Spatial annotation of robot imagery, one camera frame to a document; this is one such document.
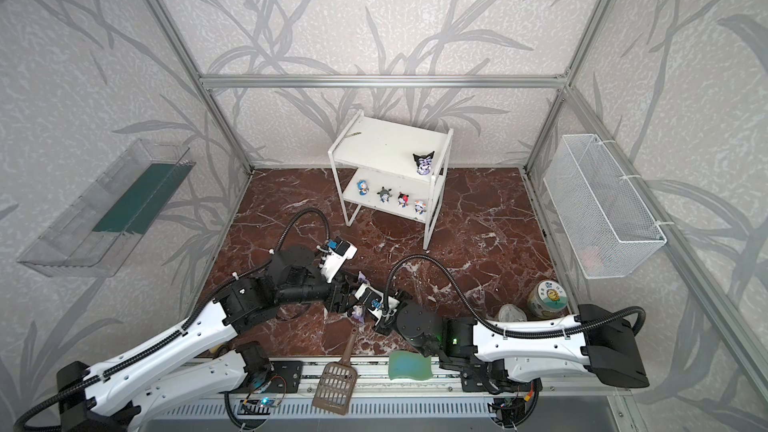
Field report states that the small grey bunny figure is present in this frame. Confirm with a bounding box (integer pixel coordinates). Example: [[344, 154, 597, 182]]
[[377, 187, 391, 203]]

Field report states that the red hat Doraemon figure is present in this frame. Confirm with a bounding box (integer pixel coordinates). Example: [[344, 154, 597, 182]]
[[397, 193, 409, 208]]

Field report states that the white hooded Doraemon figure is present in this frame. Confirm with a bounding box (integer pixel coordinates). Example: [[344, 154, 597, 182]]
[[413, 200, 427, 215]]

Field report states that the purple bat Kuromi figure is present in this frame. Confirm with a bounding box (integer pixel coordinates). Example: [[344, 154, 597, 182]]
[[413, 151, 435, 176]]

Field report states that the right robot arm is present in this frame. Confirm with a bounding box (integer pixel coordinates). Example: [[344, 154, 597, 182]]
[[356, 259, 650, 394]]

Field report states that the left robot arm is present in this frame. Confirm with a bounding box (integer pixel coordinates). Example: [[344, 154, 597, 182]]
[[13, 238, 357, 431]]

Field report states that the white two-tier metal shelf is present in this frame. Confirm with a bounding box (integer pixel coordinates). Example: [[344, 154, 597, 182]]
[[327, 112, 454, 250]]

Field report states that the purple striped Kuromi figure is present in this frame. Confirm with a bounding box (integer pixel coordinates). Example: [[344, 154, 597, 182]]
[[350, 304, 366, 323]]

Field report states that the green wavy sponge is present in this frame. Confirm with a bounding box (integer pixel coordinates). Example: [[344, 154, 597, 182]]
[[388, 350, 433, 381]]

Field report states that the brown plastic litter scoop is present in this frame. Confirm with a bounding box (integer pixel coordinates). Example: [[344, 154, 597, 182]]
[[312, 329, 358, 416]]

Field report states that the silver tin can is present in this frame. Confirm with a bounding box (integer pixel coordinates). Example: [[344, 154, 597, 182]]
[[496, 304, 527, 323]]

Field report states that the small circuit board with LED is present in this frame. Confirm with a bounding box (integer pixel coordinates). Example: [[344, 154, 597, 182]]
[[241, 397, 283, 413]]

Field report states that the round tape roll cartoon label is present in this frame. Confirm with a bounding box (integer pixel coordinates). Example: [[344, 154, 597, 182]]
[[527, 280, 568, 319]]

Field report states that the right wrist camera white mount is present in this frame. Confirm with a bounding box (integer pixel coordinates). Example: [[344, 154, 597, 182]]
[[356, 284, 399, 323]]

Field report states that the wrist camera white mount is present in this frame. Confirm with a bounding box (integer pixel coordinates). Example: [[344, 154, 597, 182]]
[[356, 284, 399, 323], [320, 238, 357, 283]]

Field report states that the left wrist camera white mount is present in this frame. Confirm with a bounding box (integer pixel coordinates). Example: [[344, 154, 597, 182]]
[[320, 238, 357, 283]]

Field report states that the white wire mesh basket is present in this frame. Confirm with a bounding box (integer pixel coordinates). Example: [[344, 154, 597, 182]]
[[544, 134, 667, 279]]

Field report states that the clear plastic wall tray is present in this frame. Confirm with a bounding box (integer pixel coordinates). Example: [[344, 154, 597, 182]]
[[17, 139, 196, 278]]

